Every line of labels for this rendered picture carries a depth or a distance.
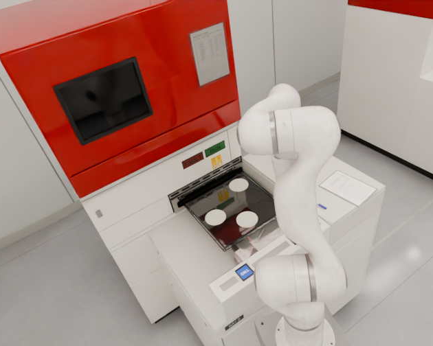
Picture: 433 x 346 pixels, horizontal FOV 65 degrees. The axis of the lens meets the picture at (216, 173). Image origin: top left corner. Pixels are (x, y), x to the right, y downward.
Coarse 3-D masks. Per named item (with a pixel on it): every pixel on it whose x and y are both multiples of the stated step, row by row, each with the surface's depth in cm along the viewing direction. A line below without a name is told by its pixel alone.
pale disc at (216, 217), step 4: (208, 212) 165; (212, 212) 165; (216, 212) 164; (220, 212) 164; (224, 212) 164; (208, 216) 163; (212, 216) 163; (216, 216) 162; (220, 216) 162; (224, 216) 162; (208, 220) 161; (212, 220) 161; (216, 220) 160; (220, 220) 160; (212, 224) 159; (216, 224) 159
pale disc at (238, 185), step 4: (236, 180) 180; (240, 180) 180; (244, 180) 179; (232, 184) 178; (236, 184) 178; (240, 184) 177; (244, 184) 177; (232, 188) 176; (236, 188) 175; (240, 188) 175; (244, 188) 174
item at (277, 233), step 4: (272, 232) 153; (276, 232) 152; (280, 232) 152; (268, 236) 151; (272, 236) 151; (276, 236) 151; (260, 240) 150; (264, 240) 150; (268, 240) 150; (272, 240) 149; (264, 244) 148; (248, 248) 148; (248, 252) 147; (236, 260) 145
